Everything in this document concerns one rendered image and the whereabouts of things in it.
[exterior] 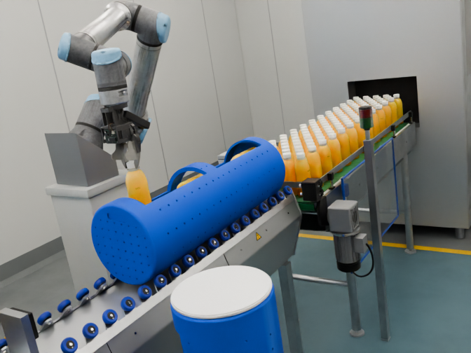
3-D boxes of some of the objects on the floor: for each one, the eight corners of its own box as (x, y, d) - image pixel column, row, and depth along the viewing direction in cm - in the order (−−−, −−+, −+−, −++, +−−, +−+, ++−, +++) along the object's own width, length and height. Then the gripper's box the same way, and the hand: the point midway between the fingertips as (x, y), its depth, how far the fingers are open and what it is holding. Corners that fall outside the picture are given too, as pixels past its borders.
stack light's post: (380, 340, 282) (362, 140, 253) (383, 336, 285) (365, 138, 256) (388, 342, 279) (370, 140, 250) (390, 337, 283) (373, 138, 254)
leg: (292, 379, 262) (275, 265, 246) (297, 372, 267) (281, 259, 250) (303, 382, 259) (286, 266, 242) (308, 375, 263) (292, 260, 247)
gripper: (91, 108, 164) (104, 173, 170) (117, 106, 158) (130, 174, 163) (111, 103, 171) (123, 166, 177) (137, 101, 165) (148, 167, 170)
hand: (132, 164), depth 172 cm, fingers closed on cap, 4 cm apart
